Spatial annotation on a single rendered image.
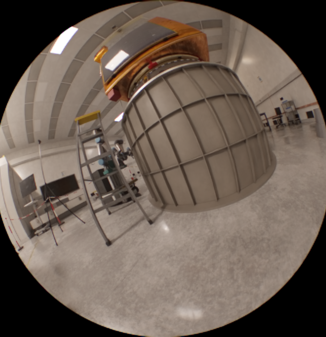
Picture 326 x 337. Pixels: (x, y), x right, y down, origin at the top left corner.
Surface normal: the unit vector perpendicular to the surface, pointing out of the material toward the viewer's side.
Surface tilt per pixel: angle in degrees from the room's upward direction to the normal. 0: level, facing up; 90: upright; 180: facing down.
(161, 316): 0
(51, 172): 90
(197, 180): 90
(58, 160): 90
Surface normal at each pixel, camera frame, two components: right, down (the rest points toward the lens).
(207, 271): -0.39, -0.92
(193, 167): -0.43, 0.26
